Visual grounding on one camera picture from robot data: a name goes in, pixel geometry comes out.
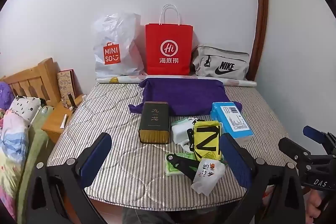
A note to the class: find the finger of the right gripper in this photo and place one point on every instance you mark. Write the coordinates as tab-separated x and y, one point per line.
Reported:
315	135

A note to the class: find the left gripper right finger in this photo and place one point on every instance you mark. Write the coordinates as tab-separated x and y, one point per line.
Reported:
239	160

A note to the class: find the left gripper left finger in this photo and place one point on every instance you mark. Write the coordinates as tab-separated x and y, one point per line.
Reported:
91	159

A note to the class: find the white tomato sachet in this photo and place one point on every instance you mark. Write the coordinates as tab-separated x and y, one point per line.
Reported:
208	174

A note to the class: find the yellow black mesh pouch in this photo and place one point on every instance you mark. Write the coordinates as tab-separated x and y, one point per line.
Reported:
204	140

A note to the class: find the green tissue pack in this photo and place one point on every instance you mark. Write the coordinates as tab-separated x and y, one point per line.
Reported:
170	170

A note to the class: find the white mint work glove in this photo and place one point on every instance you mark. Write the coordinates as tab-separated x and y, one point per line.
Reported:
185	146

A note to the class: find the white sponge block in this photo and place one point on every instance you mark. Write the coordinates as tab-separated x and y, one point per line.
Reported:
179	130

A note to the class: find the person's right hand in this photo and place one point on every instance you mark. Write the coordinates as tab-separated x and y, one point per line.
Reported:
313	202

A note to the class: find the white tube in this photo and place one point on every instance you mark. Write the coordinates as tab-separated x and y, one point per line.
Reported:
63	124

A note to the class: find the wooden nightstand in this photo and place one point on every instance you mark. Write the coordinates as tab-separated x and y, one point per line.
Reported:
52	124

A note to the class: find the colourful patterned blanket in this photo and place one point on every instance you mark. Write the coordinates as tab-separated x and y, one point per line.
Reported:
23	145

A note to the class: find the dark green tea tin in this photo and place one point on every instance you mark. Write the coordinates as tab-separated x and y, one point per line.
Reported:
154	127

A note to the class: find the white spotted pillow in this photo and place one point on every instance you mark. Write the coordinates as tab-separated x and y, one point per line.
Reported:
26	107

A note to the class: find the brown patterned notebook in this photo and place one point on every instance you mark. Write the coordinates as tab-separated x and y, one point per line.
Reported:
66	83

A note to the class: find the purple towel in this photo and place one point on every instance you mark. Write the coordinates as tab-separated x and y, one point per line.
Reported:
185	97

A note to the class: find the wooden headboard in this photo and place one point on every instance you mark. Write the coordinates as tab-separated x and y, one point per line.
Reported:
39	81

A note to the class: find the purple plush toy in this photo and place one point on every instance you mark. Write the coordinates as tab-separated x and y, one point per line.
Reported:
6	96

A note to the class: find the grey Nike pouch bag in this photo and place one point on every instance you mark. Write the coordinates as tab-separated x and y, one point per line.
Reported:
219	63

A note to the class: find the white Miniso plastic bag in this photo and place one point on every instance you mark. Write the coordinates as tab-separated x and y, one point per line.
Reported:
115	50

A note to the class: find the red Haidilao paper bag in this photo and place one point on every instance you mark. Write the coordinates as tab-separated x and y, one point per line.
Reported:
168	46

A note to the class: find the brown wooden door frame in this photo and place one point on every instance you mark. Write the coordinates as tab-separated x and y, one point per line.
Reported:
258	43

